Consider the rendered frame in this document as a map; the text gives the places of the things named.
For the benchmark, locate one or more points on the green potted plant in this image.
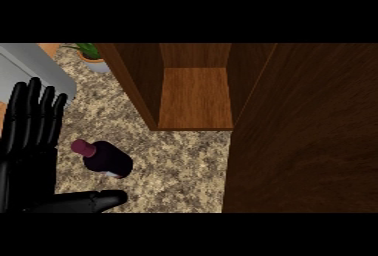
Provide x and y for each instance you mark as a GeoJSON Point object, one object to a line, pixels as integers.
{"type": "Point", "coordinates": [91, 56]}

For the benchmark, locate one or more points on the open brown wooden cabinet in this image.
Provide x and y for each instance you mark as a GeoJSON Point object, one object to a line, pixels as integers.
{"type": "Point", "coordinates": [193, 96]}

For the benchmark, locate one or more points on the grey appliance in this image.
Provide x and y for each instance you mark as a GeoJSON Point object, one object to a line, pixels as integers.
{"type": "Point", "coordinates": [34, 71]}

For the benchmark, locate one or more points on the dark brown cabinet door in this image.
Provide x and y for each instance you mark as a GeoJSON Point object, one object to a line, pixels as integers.
{"type": "Point", "coordinates": [304, 133]}

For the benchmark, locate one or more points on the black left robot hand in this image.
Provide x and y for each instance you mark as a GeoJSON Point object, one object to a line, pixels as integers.
{"type": "Point", "coordinates": [26, 160]}

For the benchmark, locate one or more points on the dark wine bottle, maroon cap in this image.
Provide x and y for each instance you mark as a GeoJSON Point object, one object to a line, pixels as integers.
{"type": "Point", "coordinates": [109, 160]}

